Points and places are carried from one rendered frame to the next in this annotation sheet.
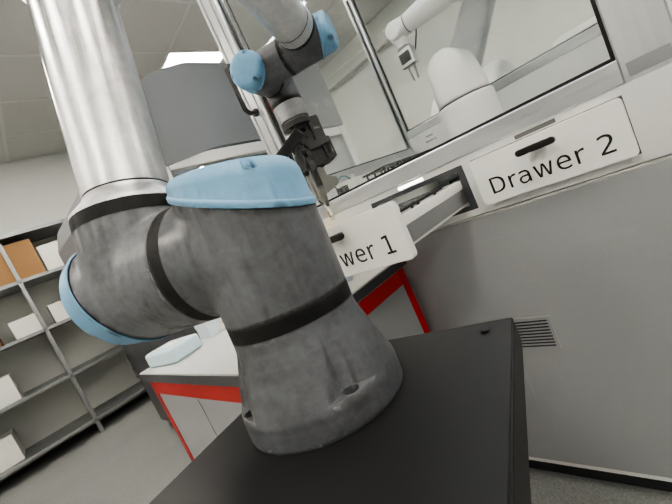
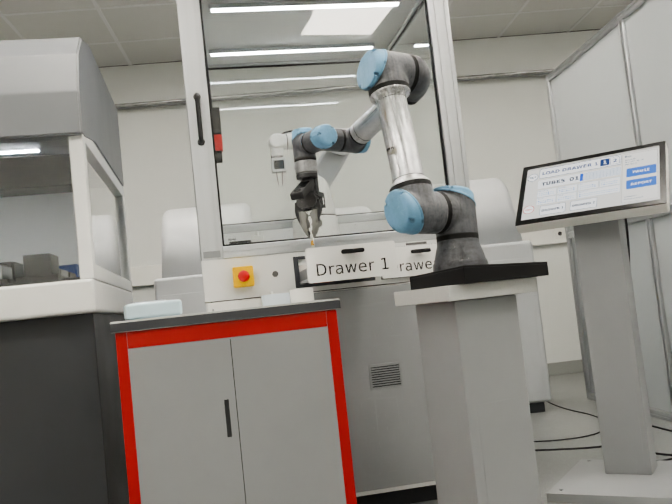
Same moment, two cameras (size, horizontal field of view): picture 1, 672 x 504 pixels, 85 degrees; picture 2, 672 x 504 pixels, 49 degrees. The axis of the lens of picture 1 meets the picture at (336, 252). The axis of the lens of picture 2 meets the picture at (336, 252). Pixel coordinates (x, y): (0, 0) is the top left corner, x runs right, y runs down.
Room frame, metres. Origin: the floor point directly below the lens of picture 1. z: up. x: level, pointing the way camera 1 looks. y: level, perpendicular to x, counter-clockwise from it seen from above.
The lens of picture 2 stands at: (-0.57, 1.93, 0.74)
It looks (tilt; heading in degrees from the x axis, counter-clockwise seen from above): 4 degrees up; 305
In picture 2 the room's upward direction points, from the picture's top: 6 degrees counter-clockwise
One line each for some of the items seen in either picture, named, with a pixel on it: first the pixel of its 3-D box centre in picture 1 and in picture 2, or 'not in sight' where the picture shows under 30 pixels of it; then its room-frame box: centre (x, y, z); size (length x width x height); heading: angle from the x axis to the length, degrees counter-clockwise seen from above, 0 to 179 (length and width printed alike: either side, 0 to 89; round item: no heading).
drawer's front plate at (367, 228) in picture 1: (348, 248); (351, 261); (0.75, -0.03, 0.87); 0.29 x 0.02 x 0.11; 45
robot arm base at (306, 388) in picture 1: (307, 348); (459, 253); (0.33, 0.06, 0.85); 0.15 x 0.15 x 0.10
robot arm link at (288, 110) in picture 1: (291, 115); (305, 168); (0.90, -0.04, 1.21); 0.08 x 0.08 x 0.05
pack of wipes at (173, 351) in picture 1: (173, 350); (152, 309); (1.04, 0.54, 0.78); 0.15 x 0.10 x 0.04; 55
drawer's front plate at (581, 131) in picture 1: (544, 158); (418, 260); (0.75, -0.47, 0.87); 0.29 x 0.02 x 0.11; 45
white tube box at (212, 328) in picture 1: (219, 321); not in sight; (1.17, 0.44, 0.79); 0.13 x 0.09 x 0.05; 135
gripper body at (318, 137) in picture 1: (308, 145); (309, 192); (0.90, -0.05, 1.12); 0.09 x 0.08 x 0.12; 105
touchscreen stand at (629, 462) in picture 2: not in sight; (611, 340); (0.20, -0.81, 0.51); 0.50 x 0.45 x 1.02; 94
